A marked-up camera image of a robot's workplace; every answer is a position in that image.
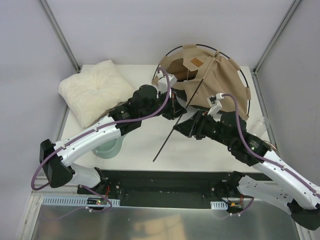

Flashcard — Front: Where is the white fluffy cushion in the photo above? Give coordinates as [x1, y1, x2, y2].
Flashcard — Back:
[58, 60, 136, 129]

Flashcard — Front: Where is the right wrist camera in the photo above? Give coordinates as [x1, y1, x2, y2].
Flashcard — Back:
[207, 93, 224, 117]

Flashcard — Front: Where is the left aluminium frame post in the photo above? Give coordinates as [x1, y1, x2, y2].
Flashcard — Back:
[38, 0, 81, 73]

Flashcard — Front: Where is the green double pet bowl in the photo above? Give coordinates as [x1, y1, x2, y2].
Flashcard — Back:
[92, 136, 125, 159]

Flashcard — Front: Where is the right white cable duct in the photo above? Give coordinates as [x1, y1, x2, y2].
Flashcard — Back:
[210, 201, 244, 210]

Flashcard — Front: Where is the left white cable duct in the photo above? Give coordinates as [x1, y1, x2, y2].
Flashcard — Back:
[42, 196, 110, 208]

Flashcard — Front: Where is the aluminium frame post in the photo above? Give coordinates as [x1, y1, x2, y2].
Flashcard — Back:
[38, 0, 81, 73]
[252, 0, 304, 75]

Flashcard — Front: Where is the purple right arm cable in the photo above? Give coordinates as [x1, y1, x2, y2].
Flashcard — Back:
[219, 93, 320, 220]

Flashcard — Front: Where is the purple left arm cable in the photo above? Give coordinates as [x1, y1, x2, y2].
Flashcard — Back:
[30, 67, 172, 221]

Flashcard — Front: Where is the white cable duct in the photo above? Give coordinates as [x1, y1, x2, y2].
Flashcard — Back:
[42, 196, 110, 208]
[210, 201, 244, 210]

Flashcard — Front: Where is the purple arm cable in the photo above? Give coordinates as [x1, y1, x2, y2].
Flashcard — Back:
[30, 67, 172, 221]
[219, 93, 320, 220]

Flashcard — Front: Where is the right aluminium frame post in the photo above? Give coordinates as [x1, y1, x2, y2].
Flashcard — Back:
[252, 0, 304, 75]

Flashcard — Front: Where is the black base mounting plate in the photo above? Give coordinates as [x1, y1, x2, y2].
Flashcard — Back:
[76, 167, 260, 208]

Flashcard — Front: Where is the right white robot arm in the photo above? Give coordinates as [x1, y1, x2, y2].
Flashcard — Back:
[174, 110, 320, 231]

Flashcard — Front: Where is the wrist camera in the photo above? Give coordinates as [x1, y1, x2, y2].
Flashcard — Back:
[207, 93, 224, 117]
[156, 72, 178, 94]

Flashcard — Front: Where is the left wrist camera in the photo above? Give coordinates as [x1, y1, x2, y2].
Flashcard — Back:
[156, 72, 178, 94]

